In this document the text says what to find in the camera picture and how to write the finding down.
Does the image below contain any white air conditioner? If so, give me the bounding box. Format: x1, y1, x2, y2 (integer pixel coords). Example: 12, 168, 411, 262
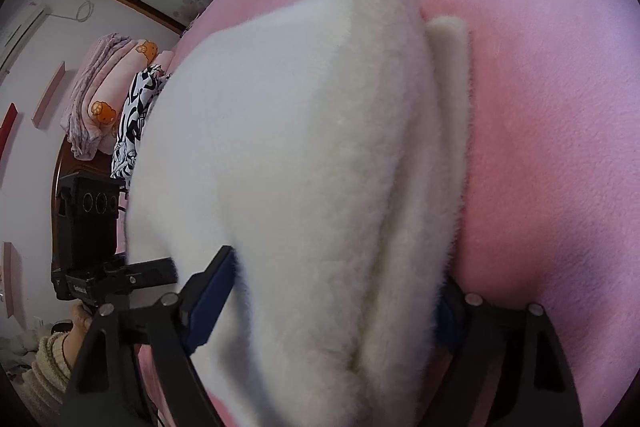
0, 4, 54, 75

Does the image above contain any wooden headboard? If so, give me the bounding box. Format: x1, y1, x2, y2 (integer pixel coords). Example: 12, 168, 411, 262
52, 136, 118, 258

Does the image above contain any white fuzzy coat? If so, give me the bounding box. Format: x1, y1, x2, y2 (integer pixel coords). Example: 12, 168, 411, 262
120, 0, 471, 427

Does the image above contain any person's left forearm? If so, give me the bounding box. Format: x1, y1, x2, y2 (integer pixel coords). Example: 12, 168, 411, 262
9, 331, 78, 427

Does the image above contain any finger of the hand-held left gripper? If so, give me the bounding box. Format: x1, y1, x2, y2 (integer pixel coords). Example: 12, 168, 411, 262
116, 256, 179, 294

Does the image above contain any stack of folded pink blankets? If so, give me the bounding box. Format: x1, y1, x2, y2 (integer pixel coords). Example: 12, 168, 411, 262
60, 32, 173, 159

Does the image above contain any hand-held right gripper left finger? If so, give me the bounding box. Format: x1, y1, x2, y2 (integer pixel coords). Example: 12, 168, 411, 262
59, 245, 237, 427

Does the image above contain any pink bed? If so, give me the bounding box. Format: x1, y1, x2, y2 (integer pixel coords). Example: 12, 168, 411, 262
135, 0, 640, 427

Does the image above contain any person's left hand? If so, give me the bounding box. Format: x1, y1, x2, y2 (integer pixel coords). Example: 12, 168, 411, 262
69, 303, 95, 360

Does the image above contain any red wall shelf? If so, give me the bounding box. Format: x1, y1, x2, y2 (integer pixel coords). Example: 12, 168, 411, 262
0, 103, 19, 164

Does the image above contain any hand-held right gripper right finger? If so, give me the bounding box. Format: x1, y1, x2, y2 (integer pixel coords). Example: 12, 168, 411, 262
434, 276, 584, 427

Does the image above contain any pink wall shelf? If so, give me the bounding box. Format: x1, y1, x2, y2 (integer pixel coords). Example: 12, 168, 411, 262
2, 241, 24, 319
31, 61, 67, 129

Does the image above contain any black and white printed garment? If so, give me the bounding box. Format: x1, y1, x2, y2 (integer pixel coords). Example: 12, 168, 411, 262
110, 64, 175, 195

